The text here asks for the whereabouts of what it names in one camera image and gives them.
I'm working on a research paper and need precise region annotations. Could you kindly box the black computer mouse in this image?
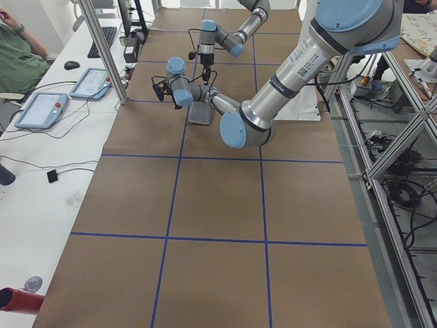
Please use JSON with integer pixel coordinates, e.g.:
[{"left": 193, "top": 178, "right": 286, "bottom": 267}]
[{"left": 64, "top": 60, "right": 81, "bottom": 70}]

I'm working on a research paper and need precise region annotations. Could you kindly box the person in green shirt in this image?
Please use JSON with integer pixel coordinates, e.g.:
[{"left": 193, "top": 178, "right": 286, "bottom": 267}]
[{"left": 1, "top": 9, "right": 49, "bottom": 94}]

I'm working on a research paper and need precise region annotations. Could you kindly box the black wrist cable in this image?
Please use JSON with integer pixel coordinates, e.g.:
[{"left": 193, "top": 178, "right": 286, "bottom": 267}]
[
  {"left": 151, "top": 70, "right": 219, "bottom": 103},
  {"left": 187, "top": 28, "right": 202, "bottom": 61}
]

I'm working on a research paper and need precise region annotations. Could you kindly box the aluminium frame post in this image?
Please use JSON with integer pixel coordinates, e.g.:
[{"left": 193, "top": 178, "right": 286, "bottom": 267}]
[{"left": 78, "top": 0, "right": 128, "bottom": 105}]

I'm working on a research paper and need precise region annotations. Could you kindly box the aluminium frame rack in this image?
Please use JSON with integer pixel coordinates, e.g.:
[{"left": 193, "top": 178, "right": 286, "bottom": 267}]
[{"left": 324, "top": 44, "right": 436, "bottom": 327}]

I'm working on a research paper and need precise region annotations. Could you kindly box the far blue teach pendant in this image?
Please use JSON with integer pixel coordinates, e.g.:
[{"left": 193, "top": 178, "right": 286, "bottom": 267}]
[{"left": 69, "top": 68, "right": 112, "bottom": 100}]

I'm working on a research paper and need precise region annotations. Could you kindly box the black keyboard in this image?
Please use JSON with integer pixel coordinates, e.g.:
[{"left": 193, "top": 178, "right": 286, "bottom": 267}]
[{"left": 87, "top": 26, "right": 118, "bottom": 59}]

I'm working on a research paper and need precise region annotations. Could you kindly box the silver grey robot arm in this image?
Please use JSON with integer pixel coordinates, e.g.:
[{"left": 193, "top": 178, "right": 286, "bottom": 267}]
[
  {"left": 153, "top": 1, "right": 404, "bottom": 148},
  {"left": 188, "top": 0, "right": 270, "bottom": 85}
]

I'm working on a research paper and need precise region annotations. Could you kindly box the red cylinder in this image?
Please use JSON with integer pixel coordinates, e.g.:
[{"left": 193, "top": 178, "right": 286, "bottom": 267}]
[{"left": 1, "top": 288, "right": 44, "bottom": 315}]

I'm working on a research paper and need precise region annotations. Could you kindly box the black rectangular box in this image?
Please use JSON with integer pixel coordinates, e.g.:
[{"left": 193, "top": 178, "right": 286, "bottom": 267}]
[{"left": 124, "top": 38, "right": 139, "bottom": 64}]

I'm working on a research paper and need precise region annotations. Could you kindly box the small black square device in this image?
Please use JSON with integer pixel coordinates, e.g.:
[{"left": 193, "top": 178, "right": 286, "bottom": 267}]
[{"left": 46, "top": 169, "right": 59, "bottom": 184}]

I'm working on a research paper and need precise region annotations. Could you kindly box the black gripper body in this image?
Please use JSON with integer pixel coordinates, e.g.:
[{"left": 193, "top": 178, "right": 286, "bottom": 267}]
[
  {"left": 188, "top": 51, "right": 215, "bottom": 67},
  {"left": 152, "top": 77, "right": 182, "bottom": 109}
]

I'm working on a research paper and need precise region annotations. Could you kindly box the black monitor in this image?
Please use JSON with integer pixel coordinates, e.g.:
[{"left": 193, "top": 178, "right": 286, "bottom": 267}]
[{"left": 117, "top": 0, "right": 149, "bottom": 42}]

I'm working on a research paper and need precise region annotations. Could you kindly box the pink and grey towel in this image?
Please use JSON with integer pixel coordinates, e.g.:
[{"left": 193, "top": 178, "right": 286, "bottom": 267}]
[{"left": 188, "top": 102, "right": 212, "bottom": 126}]

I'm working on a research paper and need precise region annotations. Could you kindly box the near blue teach pendant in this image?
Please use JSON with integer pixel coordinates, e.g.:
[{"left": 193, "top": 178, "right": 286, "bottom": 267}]
[{"left": 14, "top": 92, "right": 69, "bottom": 129}]

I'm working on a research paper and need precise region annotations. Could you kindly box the blue teach pendant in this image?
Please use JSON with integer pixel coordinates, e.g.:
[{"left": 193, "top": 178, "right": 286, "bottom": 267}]
[
  {"left": 14, "top": 92, "right": 69, "bottom": 129},
  {"left": 69, "top": 68, "right": 112, "bottom": 100}
]

